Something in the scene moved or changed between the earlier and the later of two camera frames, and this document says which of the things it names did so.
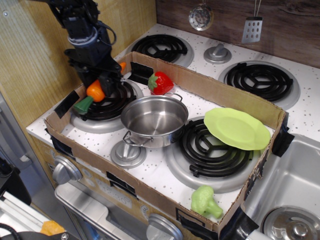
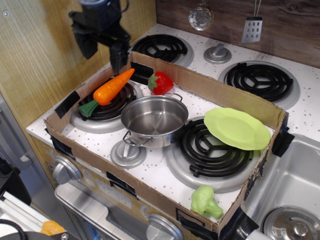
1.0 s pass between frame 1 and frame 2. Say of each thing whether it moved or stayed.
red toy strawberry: stayed
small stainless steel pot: stayed
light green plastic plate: stayed
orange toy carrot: moved
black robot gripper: moved
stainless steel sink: stayed
